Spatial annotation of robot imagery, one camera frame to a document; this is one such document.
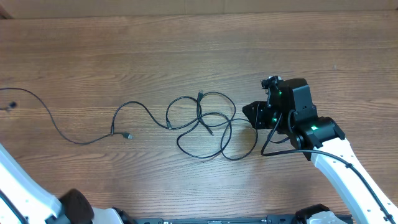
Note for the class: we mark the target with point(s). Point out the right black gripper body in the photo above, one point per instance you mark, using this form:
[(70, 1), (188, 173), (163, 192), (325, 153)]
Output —
[(257, 115)]

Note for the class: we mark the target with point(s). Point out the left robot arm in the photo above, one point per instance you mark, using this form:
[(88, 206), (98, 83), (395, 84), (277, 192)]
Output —
[(25, 201)]

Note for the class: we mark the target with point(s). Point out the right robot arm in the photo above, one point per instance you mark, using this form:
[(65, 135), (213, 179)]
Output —
[(289, 110)]

